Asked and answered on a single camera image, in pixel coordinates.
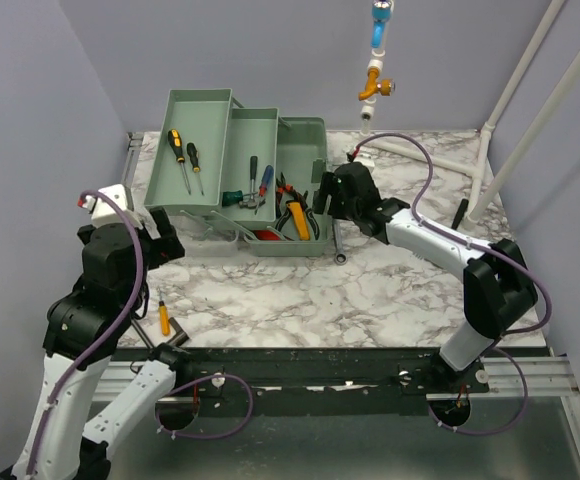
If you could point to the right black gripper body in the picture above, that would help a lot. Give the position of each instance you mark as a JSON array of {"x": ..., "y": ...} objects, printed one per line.
[{"x": 340, "y": 208}]

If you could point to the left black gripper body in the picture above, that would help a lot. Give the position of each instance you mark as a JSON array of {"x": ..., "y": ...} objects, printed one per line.
[{"x": 146, "y": 248}]

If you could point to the orange box cutter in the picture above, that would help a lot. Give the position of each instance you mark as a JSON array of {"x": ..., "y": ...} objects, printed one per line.
[{"x": 299, "y": 218}]

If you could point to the orange long nose pliers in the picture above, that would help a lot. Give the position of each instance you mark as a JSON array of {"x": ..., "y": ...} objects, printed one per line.
[{"x": 282, "y": 188}]

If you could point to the blue handle screwdriver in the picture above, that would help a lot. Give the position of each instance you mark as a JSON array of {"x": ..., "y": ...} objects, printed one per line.
[{"x": 266, "y": 179}]

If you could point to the green handle screwdriver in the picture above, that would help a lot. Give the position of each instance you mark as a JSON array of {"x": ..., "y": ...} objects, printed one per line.
[{"x": 230, "y": 198}]

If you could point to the small black claw hammer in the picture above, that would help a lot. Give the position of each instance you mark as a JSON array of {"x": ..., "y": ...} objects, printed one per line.
[{"x": 252, "y": 199}]

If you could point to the green tool box clear lid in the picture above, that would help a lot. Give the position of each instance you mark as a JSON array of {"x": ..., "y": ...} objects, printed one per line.
[{"x": 227, "y": 134}]

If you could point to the yellow black screwdriver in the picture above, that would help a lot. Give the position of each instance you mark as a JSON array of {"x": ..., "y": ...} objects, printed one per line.
[
  {"x": 175, "y": 142},
  {"x": 193, "y": 155}
]

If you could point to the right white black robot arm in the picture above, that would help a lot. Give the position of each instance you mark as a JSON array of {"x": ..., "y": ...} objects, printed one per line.
[{"x": 497, "y": 291}]

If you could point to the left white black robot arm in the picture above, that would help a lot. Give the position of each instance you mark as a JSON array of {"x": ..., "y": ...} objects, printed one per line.
[{"x": 83, "y": 331}]

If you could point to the silver ratchet wrench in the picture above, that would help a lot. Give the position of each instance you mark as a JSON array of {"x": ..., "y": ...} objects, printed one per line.
[{"x": 340, "y": 256}]

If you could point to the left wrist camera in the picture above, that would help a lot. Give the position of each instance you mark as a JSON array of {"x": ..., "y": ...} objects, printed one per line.
[{"x": 102, "y": 213}]

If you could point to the white pvc pipe frame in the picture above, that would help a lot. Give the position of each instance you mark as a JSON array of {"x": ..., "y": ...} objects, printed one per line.
[{"x": 481, "y": 197}]

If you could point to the black mounting rail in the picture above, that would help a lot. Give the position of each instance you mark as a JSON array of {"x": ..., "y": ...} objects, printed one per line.
[{"x": 311, "y": 382}]

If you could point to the aluminium rail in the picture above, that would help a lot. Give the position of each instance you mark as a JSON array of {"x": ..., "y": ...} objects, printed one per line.
[{"x": 544, "y": 377}]

